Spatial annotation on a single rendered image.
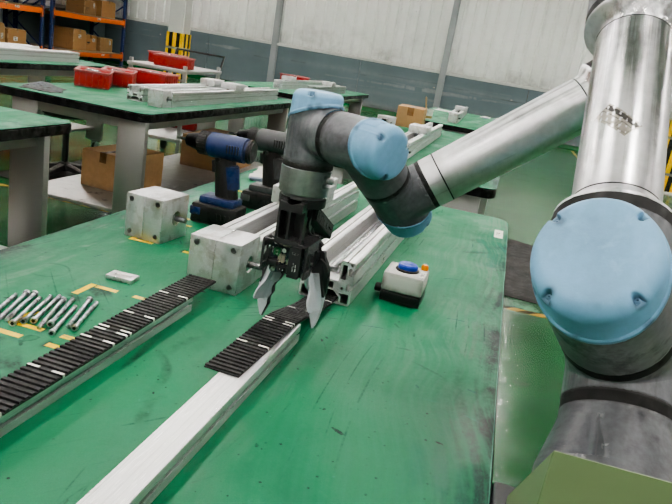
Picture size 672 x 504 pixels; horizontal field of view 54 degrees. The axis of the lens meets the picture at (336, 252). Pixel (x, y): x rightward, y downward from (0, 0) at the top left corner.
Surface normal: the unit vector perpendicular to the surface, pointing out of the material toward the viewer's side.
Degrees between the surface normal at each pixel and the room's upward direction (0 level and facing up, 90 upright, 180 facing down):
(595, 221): 57
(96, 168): 90
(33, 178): 90
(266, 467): 0
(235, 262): 90
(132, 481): 0
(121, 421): 0
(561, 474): 90
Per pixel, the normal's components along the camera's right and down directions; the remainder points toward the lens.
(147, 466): 0.16, -0.94
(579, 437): -0.04, -0.48
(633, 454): 0.01, -0.72
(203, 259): -0.27, 0.23
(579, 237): -0.47, -0.42
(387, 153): 0.69, 0.31
